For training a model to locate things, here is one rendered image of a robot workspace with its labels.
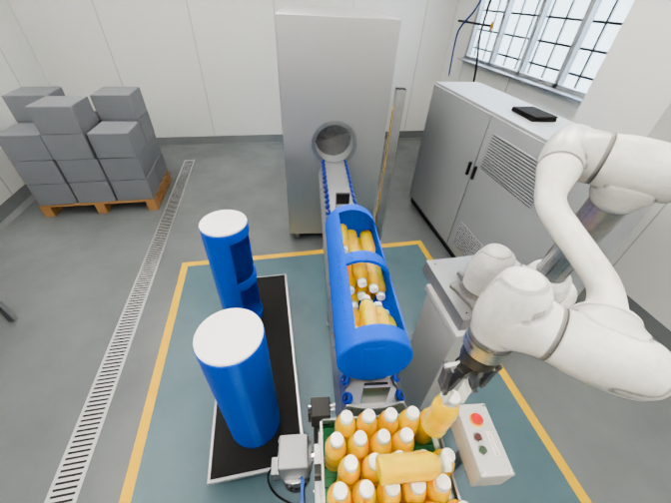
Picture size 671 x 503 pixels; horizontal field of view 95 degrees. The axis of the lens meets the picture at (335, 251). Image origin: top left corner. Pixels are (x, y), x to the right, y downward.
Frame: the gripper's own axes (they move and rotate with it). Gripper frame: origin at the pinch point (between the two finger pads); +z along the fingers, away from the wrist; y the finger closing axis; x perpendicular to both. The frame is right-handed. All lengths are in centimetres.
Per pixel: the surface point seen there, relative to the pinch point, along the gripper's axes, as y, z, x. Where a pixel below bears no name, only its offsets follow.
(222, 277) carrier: 93, 67, -110
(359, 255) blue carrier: 14, 13, -68
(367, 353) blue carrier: 16.2, 21.7, -24.8
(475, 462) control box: -11.1, 27.0, 8.6
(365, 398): 16.2, 39.7, -17.0
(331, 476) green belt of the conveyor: 31, 46, 5
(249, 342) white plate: 61, 33, -39
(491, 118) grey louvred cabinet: -111, -3, -213
